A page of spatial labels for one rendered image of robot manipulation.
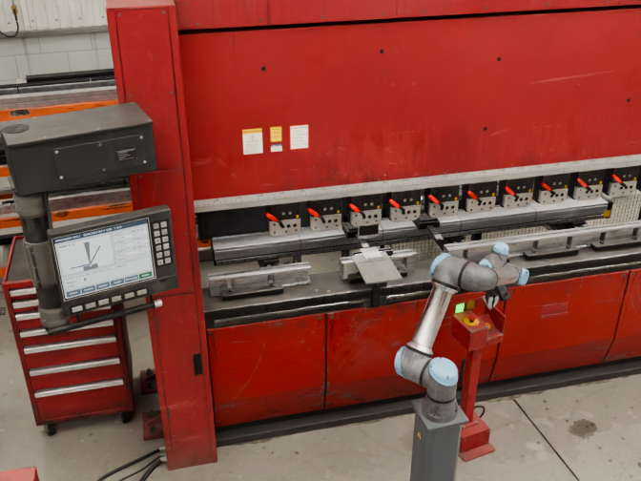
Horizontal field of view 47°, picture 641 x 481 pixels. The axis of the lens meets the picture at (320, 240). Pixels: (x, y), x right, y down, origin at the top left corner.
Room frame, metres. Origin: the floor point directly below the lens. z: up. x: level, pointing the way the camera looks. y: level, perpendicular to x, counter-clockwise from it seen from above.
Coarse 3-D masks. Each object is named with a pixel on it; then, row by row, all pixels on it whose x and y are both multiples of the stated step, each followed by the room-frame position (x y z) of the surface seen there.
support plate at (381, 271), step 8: (352, 256) 3.20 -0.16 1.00; (360, 256) 3.20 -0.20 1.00; (384, 256) 3.20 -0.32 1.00; (360, 264) 3.11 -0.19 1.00; (368, 264) 3.11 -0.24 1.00; (376, 264) 3.11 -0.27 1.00; (384, 264) 3.11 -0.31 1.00; (392, 264) 3.11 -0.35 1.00; (360, 272) 3.05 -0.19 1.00; (368, 272) 3.04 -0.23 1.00; (376, 272) 3.04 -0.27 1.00; (384, 272) 3.04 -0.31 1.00; (392, 272) 3.04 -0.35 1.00; (368, 280) 2.97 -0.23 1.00; (376, 280) 2.97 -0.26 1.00; (384, 280) 2.97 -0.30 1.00; (392, 280) 2.98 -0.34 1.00; (400, 280) 2.99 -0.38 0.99
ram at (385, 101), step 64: (192, 64) 3.01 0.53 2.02; (256, 64) 3.08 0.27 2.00; (320, 64) 3.14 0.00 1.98; (384, 64) 3.21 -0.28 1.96; (448, 64) 3.28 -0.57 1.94; (512, 64) 3.36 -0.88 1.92; (576, 64) 3.44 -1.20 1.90; (640, 64) 3.52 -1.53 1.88; (192, 128) 3.01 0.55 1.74; (256, 128) 3.07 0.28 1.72; (320, 128) 3.14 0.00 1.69; (384, 128) 3.21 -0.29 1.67; (448, 128) 3.29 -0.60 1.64; (512, 128) 3.37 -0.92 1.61; (576, 128) 3.45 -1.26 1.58; (640, 128) 3.54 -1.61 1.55; (256, 192) 3.07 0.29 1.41; (384, 192) 3.22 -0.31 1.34
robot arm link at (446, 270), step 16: (448, 256) 2.62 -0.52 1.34; (432, 272) 2.60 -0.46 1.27; (448, 272) 2.55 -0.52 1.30; (432, 288) 2.57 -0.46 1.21; (448, 288) 2.52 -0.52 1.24; (432, 304) 2.51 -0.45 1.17; (432, 320) 2.47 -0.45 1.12; (416, 336) 2.46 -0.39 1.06; (432, 336) 2.44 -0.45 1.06; (400, 352) 2.43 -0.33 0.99; (416, 352) 2.40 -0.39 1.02; (432, 352) 2.43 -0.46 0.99; (400, 368) 2.38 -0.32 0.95; (416, 368) 2.35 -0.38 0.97
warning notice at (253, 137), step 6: (246, 132) 3.06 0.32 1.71; (252, 132) 3.07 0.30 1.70; (258, 132) 3.08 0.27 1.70; (246, 138) 3.06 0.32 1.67; (252, 138) 3.07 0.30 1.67; (258, 138) 3.07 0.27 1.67; (246, 144) 3.06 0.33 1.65; (252, 144) 3.07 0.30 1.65; (258, 144) 3.07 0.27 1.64; (246, 150) 3.06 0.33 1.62; (252, 150) 3.07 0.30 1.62; (258, 150) 3.07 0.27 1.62
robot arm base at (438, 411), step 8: (424, 400) 2.33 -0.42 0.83; (432, 400) 2.29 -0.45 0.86; (456, 400) 2.33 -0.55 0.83; (424, 408) 2.30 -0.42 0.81; (432, 408) 2.28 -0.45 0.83; (440, 408) 2.27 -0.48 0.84; (448, 408) 2.27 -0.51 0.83; (456, 408) 2.31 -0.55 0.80; (424, 416) 2.29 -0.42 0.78; (432, 416) 2.27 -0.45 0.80; (440, 416) 2.26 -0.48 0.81; (448, 416) 2.26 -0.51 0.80; (456, 416) 2.29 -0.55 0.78
